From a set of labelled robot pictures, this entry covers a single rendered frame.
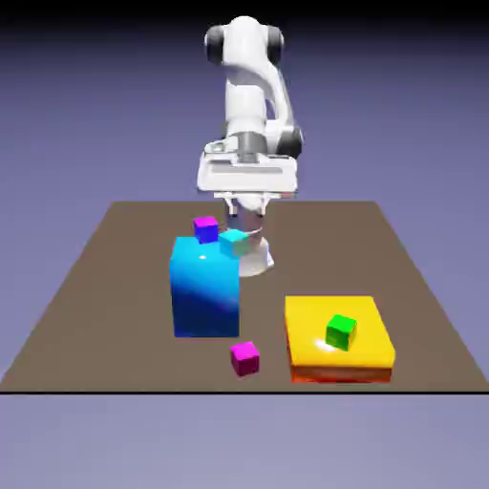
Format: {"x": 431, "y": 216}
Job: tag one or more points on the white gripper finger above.
{"x": 263, "y": 206}
{"x": 230, "y": 206}

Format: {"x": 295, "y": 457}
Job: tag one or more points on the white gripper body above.
{"x": 248, "y": 179}

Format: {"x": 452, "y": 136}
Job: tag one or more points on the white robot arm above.
{"x": 244, "y": 68}

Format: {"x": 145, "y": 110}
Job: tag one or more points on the small purple cube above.
{"x": 206, "y": 230}

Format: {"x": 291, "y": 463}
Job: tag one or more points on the small cyan cube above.
{"x": 233, "y": 243}

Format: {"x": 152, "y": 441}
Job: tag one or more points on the small green cube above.
{"x": 340, "y": 333}

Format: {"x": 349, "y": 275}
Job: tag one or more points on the small magenta cube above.
{"x": 245, "y": 359}

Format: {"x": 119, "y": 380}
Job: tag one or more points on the large blue box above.
{"x": 204, "y": 290}

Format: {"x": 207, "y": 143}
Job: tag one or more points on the large yellow box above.
{"x": 309, "y": 328}

